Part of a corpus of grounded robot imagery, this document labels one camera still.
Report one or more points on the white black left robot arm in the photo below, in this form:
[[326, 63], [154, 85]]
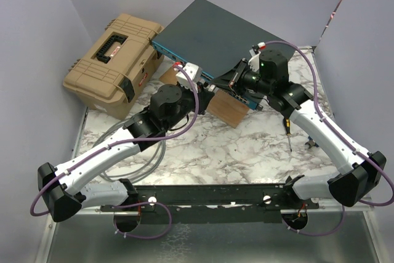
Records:
[[66, 188]]

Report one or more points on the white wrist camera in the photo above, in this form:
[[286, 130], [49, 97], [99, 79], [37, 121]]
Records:
[[255, 53], [193, 72]]

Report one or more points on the blue handled pliers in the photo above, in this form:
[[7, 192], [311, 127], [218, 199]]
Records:
[[310, 143]]

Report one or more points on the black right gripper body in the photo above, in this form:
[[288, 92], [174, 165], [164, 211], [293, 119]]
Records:
[[240, 87]]

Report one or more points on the wooden base board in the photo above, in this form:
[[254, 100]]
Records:
[[227, 108]]

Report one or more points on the yellow black screwdriver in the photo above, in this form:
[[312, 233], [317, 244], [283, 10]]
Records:
[[287, 127]]

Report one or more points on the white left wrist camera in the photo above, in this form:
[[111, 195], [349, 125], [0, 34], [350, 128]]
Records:
[[193, 72]]

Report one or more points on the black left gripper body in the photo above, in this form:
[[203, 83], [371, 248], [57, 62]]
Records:
[[201, 104]]

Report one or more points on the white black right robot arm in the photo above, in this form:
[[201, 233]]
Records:
[[358, 170]]

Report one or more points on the dark blue network switch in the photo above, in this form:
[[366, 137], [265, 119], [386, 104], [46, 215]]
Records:
[[216, 40]]

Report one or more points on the tan plastic tool case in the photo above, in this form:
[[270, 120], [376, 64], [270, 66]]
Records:
[[113, 73]]

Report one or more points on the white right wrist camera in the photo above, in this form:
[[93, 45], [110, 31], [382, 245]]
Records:
[[255, 53]]

